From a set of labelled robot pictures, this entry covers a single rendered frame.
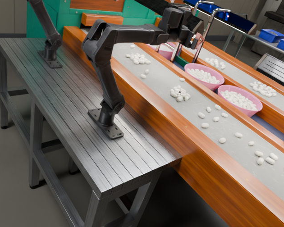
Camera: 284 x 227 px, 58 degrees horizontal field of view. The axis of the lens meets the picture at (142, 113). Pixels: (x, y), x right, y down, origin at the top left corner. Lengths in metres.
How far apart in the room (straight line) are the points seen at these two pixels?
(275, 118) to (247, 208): 0.79
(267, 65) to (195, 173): 0.53
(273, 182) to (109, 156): 0.64
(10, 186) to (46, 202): 0.23
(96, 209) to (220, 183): 0.46
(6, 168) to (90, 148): 0.91
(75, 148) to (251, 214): 0.67
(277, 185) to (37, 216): 1.20
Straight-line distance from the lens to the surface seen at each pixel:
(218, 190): 1.06
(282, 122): 1.68
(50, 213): 1.62
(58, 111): 1.17
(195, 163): 1.08
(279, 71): 1.17
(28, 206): 1.65
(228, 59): 2.19
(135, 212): 1.25
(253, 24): 1.85
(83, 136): 1.06
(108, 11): 1.97
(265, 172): 1.17
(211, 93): 1.49
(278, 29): 5.96
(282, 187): 1.16
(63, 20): 1.83
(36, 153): 1.46
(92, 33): 0.90
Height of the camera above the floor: 1.37
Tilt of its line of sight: 33 degrees down
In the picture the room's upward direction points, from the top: 18 degrees clockwise
